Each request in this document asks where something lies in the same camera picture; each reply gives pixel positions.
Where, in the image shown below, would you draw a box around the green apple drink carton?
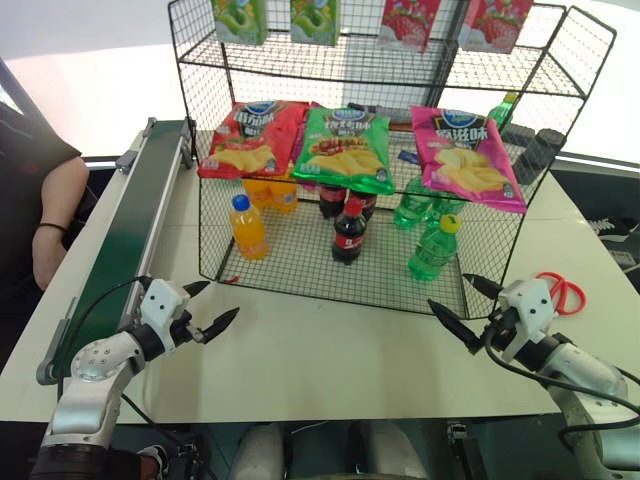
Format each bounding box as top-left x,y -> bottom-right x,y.
210,0 -> 269,46
289,0 -> 343,48

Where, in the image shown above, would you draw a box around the orange soda bottle blue cap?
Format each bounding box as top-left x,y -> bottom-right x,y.
229,194 -> 269,262

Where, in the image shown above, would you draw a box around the pink potato chips bag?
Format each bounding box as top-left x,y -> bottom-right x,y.
409,104 -> 528,215

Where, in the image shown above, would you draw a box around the green conveyor belt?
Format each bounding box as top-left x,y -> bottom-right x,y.
35,117 -> 197,386

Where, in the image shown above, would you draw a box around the black sneaker white print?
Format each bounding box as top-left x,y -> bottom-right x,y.
593,213 -> 640,247

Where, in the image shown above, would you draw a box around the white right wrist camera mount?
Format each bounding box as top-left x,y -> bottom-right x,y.
493,278 -> 557,362

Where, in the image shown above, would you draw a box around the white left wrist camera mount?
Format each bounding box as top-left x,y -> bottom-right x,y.
138,278 -> 194,352

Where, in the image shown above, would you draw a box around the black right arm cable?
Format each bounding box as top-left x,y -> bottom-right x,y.
482,309 -> 640,437

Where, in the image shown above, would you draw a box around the green soda bottle yellow cap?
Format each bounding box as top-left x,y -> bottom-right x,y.
406,214 -> 461,283

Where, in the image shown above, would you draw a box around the black cylindrical container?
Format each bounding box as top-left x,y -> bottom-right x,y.
499,123 -> 537,147
511,128 -> 565,187

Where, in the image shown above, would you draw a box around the red potato chips bag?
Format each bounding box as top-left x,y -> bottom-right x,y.
197,99 -> 309,180

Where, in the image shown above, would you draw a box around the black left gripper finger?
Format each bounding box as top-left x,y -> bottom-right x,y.
181,280 -> 212,302
194,306 -> 241,345

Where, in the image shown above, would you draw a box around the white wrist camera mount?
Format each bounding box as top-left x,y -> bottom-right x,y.
493,278 -> 557,362
138,278 -> 194,352

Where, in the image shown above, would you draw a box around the person's black shirt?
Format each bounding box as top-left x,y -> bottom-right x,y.
0,102 -> 84,166

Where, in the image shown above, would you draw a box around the red strawberry drink carton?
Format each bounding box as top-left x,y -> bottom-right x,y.
377,0 -> 437,53
458,0 -> 534,56

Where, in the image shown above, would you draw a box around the dark purple snack packet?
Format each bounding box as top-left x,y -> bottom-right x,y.
346,101 -> 414,126

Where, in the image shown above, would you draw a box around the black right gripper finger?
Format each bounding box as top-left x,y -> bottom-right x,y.
428,298 -> 483,355
461,272 -> 503,302

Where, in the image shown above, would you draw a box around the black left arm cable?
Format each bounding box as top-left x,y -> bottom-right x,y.
55,275 -> 152,401

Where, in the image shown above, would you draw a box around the white rounded shape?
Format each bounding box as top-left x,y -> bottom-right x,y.
234,423 -> 287,480
348,421 -> 429,480

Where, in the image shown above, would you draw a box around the black wire mesh rack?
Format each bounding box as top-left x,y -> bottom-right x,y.
167,0 -> 617,321

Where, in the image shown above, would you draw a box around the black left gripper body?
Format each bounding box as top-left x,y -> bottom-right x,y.
166,308 -> 200,347

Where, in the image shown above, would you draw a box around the green potato chips bag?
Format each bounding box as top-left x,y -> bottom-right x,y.
291,105 -> 397,196

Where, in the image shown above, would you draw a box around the red handled scissors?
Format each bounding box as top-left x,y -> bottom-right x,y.
535,271 -> 588,318

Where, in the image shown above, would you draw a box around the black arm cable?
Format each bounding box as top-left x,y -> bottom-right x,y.
482,309 -> 640,437
55,275 -> 152,401

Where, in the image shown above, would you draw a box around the cola bottle red cap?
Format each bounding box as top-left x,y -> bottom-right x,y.
331,195 -> 369,267

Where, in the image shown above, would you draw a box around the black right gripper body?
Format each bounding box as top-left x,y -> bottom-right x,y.
481,306 -> 519,352

